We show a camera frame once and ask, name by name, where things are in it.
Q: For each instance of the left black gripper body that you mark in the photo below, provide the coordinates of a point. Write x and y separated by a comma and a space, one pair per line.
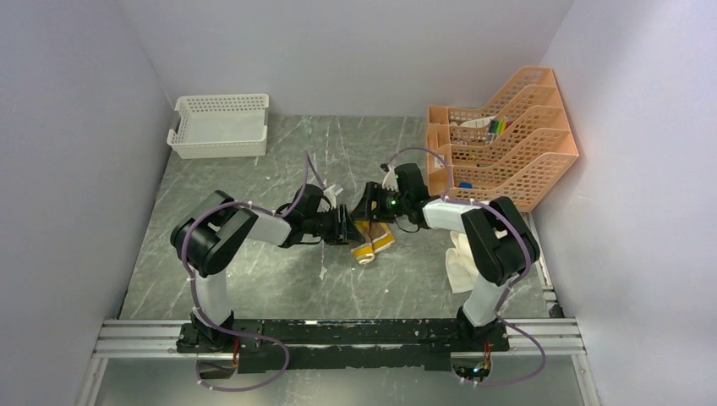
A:
327, 225

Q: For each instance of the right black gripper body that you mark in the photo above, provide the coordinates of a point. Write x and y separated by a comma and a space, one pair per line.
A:
387, 203

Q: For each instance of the yellow brown bear towel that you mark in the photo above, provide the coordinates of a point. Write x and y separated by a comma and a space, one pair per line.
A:
377, 237

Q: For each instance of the white towel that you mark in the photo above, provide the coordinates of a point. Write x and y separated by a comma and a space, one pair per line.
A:
460, 267

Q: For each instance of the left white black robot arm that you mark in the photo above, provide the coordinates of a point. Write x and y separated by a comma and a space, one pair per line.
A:
208, 239

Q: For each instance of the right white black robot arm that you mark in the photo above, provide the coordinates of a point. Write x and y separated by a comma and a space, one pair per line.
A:
500, 243

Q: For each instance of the colourful pens in organizer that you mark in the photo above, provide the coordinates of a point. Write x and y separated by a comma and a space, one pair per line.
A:
496, 127

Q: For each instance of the orange plastic file organizer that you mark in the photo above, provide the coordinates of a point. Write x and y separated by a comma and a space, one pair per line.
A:
523, 163

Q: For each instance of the white plastic basket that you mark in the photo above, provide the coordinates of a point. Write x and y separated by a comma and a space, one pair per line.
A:
219, 126

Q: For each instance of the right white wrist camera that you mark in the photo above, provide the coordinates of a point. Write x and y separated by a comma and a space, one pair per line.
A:
390, 179

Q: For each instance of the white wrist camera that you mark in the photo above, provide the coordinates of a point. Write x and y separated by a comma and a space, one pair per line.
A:
331, 193
390, 179

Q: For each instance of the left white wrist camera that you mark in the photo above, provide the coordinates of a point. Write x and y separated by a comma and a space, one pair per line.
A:
331, 193

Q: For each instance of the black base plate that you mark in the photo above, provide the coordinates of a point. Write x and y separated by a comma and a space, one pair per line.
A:
360, 343

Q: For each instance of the aluminium rail frame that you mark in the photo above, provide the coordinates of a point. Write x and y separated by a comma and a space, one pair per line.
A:
135, 360

